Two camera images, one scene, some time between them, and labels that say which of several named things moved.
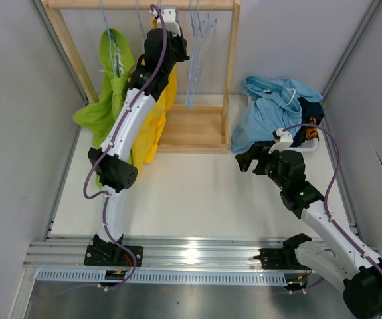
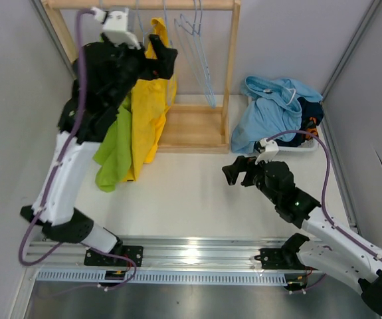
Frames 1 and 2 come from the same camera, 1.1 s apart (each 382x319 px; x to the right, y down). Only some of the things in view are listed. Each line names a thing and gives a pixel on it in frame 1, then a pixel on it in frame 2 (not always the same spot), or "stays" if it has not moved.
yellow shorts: (147, 147) stays
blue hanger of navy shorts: (193, 42) -> (191, 38)
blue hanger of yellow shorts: (139, 16) stays
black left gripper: (183, 44) -> (161, 68)
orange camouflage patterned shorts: (311, 131) stays
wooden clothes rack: (185, 129) stays
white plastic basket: (239, 105) stays
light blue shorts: (274, 105) stays
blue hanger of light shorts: (209, 29) -> (169, 40)
